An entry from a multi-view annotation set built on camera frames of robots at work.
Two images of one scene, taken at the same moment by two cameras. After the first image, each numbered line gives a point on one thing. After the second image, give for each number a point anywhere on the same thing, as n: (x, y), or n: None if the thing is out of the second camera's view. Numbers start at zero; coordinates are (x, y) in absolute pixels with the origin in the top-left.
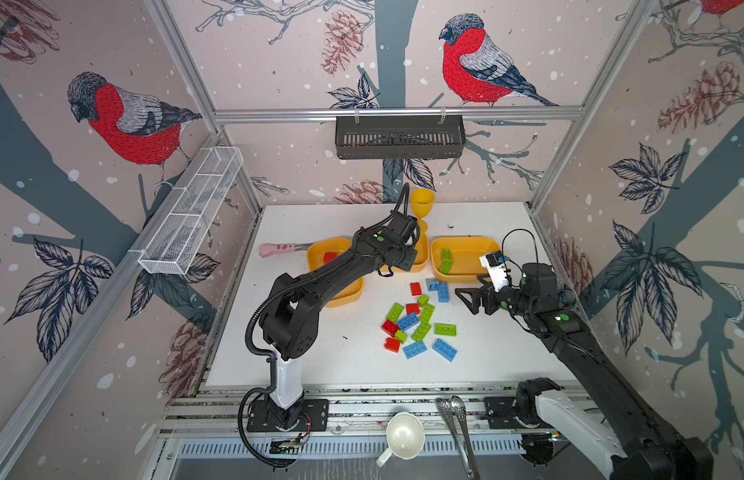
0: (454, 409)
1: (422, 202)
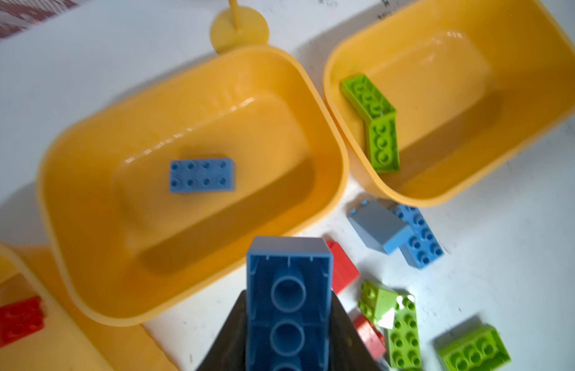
0: None
1: (238, 26)
